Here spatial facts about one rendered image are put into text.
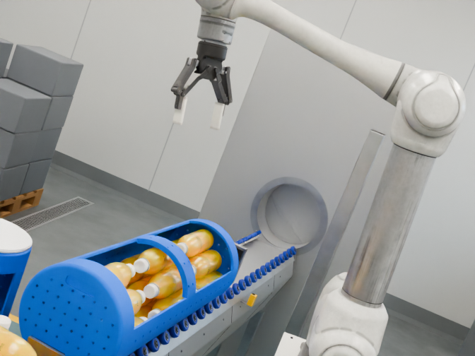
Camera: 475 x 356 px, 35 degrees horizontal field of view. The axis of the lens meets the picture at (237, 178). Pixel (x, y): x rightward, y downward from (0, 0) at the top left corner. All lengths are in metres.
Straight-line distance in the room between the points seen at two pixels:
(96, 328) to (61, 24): 5.74
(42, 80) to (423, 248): 3.58
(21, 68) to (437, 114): 4.40
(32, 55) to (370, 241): 4.24
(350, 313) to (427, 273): 5.21
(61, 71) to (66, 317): 3.88
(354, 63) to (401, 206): 0.38
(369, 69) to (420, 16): 4.93
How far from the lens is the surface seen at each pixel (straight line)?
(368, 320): 1.75
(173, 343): 2.34
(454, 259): 6.93
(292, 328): 3.14
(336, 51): 1.82
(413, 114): 1.62
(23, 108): 5.25
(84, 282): 1.81
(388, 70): 1.84
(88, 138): 7.28
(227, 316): 2.83
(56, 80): 5.58
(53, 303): 1.86
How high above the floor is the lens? 1.88
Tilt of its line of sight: 11 degrees down
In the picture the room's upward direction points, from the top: 21 degrees clockwise
